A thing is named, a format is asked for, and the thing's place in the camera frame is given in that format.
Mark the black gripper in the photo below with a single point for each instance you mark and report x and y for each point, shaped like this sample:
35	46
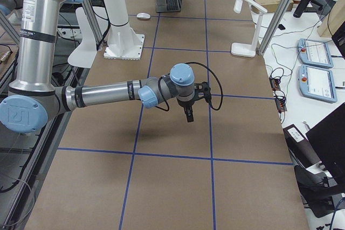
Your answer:
185	103

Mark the grey laptop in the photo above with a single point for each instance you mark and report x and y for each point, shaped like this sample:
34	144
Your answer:
168	5

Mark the white computer mouse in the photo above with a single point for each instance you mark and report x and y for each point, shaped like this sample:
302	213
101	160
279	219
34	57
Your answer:
143	16

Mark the cardboard box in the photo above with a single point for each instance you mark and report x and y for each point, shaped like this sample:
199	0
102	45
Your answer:
270	5

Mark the black water bottle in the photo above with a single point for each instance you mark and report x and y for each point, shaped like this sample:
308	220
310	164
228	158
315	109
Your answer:
301	8

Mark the lower blue teach pendant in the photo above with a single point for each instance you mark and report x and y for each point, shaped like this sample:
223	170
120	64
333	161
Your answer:
317	83

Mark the blue teach pendant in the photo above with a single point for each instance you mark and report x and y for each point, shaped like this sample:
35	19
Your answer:
315	53
317	83

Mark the upper blue teach pendant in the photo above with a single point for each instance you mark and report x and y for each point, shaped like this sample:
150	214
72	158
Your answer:
315	53

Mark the black monitor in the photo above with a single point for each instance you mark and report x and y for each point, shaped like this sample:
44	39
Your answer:
327	140

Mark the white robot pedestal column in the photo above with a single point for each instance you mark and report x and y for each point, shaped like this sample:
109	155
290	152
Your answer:
123	42

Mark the aluminium frame post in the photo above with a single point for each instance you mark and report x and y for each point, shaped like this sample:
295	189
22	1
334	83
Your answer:
275	21

